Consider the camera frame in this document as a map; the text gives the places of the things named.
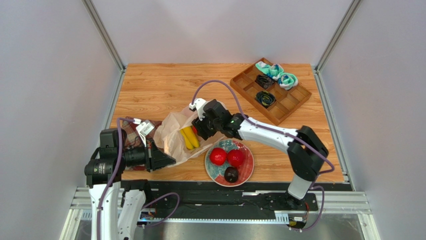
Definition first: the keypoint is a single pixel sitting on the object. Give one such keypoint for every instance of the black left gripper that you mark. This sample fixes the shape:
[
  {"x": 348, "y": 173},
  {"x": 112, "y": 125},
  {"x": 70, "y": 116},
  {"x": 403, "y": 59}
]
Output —
[{"x": 154, "y": 156}]

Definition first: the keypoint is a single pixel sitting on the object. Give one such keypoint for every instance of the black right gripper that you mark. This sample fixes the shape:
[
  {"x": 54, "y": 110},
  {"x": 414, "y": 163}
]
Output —
[{"x": 202, "y": 126}]

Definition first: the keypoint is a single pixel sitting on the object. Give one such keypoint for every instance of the red fake pomegranate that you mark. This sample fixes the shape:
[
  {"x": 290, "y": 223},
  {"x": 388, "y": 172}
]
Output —
[{"x": 218, "y": 156}]

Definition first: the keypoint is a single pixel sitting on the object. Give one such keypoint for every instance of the red fake apple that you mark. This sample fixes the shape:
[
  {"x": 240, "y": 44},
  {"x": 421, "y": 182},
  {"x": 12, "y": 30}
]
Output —
[{"x": 235, "y": 158}]

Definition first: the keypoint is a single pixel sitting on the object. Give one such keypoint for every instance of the dark purple fake fruit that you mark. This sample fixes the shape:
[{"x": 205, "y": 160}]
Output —
[{"x": 231, "y": 174}]

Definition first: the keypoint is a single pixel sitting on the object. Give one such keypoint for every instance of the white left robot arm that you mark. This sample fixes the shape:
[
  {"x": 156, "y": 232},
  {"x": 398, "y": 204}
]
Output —
[{"x": 114, "y": 219}]

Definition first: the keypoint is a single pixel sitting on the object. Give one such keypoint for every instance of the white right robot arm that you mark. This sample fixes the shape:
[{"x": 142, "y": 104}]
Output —
[{"x": 305, "y": 150}]

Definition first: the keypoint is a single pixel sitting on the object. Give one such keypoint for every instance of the yellow fake banana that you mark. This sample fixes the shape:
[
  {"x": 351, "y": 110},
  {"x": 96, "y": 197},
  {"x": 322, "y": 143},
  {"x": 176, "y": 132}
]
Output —
[{"x": 190, "y": 139}]

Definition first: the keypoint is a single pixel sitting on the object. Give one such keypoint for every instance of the red plaid folded cloth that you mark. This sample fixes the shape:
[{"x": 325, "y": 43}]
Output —
[{"x": 132, "y": 140}]

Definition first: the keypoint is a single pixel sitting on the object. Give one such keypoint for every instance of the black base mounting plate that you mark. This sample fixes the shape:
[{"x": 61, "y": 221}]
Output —
[{"x": 208, "y": 200}]

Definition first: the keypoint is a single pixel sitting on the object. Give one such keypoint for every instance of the dark blue yellow rolled sock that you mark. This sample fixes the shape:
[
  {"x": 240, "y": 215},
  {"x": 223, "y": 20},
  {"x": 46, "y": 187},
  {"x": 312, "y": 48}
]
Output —
[{"x": 265, "y": 98}]

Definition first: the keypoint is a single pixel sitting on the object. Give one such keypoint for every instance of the teal and red ceramic plate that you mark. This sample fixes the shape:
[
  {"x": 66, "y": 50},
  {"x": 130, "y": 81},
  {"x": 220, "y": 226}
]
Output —
[{"x": 245, "y": 170}]

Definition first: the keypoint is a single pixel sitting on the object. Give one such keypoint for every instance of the black rolled sock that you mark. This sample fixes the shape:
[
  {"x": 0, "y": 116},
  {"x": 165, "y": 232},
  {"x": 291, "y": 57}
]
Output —
[{"x": 264, "y": 81}]

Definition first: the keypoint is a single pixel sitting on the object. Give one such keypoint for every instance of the wooden compartment tray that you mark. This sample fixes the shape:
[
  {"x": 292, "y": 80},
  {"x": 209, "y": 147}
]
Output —
[{"x": 287, "y": 101}]

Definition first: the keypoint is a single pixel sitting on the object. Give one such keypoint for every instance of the teal white rolled sock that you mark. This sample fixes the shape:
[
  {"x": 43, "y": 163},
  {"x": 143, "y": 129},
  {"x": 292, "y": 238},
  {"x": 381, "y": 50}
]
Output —
[{"x": 274, "y": 71}]

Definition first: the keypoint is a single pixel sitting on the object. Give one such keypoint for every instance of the teal blue rolled sock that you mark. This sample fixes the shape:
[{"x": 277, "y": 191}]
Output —
[{"x": 287, "y": 81}]

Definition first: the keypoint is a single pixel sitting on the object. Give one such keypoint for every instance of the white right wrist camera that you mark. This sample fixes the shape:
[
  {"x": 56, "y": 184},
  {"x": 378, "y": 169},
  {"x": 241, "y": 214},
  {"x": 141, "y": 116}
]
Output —
[{"x": 198, "y": 106}]

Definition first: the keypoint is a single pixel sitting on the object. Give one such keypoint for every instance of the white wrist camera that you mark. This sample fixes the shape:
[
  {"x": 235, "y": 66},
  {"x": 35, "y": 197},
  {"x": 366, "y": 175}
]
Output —
[
  {"x": 143, "y": 128},
  {"x": 198, "y": 106}
]

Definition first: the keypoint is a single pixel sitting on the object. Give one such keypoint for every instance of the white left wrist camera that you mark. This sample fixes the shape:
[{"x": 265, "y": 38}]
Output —
[{"x": 143, "y": 128}]

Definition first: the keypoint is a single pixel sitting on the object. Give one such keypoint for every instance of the aluminium frame rail left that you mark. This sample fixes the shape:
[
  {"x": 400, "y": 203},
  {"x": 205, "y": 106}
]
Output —
[{"x": 97, "y": 20}]

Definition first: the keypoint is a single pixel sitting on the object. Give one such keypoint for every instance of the aluminium frame rail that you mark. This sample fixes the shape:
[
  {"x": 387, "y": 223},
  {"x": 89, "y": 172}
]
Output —
[
  {"x": 344, "y": 23},
  {"x": 97, "y": 20}
]

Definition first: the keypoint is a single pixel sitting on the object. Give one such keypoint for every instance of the aluminium frame rail right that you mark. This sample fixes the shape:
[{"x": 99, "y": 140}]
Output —
[{"x": 344, "y": 23}]

